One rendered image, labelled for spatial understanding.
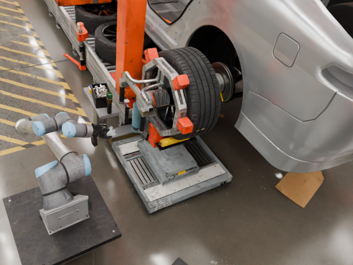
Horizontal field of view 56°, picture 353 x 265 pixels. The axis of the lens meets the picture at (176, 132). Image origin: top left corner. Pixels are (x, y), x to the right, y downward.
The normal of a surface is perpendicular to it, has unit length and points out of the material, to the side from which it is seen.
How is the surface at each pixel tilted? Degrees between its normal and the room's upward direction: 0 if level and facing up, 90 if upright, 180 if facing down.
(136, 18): 90
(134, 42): 90
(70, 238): 0
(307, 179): 2
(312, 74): 90
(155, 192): 0
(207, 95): 57
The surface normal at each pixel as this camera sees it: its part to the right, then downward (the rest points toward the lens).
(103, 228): 0.15, -0.73
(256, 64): -0.86, 0.25
